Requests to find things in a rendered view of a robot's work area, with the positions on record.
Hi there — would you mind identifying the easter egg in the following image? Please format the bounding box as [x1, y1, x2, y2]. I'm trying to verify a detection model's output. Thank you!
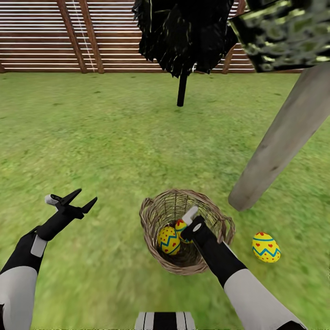
[157, 227, 180, 256]
[252, 232, 281, 263]
[174, 219, 190, 243]

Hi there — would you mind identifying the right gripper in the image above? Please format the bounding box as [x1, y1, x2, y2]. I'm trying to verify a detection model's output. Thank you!
[181, 215, 206, 242]

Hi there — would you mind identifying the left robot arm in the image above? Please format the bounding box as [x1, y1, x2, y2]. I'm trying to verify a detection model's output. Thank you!
[0, 189, 98, 330]

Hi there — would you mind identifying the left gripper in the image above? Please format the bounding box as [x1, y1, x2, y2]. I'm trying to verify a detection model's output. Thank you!
[46, 189, 98, 232]

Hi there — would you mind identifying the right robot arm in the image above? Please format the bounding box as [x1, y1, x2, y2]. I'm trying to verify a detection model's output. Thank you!
[181, 205, 308, 330]

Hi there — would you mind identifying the wicker basket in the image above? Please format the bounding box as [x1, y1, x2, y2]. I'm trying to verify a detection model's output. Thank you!
[139, 189, 237, 275]

